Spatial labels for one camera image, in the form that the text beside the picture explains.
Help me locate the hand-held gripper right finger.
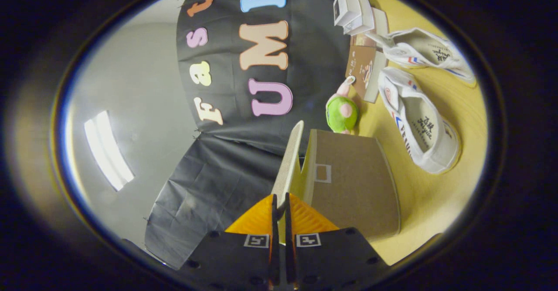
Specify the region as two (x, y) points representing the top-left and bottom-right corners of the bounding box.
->
(286, 193), (389, 289)

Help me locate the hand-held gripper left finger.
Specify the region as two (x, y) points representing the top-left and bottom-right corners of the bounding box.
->
(180, 194), (280, 289)

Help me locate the brown cardboard storage box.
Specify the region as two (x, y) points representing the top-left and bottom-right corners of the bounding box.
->
(271, 120), (401, 243)

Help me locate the white canvas shoe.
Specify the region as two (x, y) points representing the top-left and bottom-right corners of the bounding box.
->
(365, 27), (476, 87)
(378, 67), (462, 175)

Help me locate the black backdrop cloth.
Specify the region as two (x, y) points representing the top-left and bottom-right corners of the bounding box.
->
(144, 0), (363, 270)

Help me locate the green and pink plush toy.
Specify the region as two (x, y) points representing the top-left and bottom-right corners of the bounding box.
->
(325, 76), (359, 135)

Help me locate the brown book with picture cover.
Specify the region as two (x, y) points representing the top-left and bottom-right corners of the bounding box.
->
(345, 45), (382, 104)

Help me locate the ceiling light panel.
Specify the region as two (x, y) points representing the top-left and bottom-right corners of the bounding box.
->
(84, 110), (135, 192)

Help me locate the brown book with patterned cover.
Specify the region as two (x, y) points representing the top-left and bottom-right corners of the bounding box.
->
(350, 7), (389, 50)

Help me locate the grey and white book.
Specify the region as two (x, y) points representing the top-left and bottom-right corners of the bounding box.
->
(344, 0), (376, 36)

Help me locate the thick white book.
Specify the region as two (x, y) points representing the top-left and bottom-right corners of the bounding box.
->
(333, 0), (363, 27)

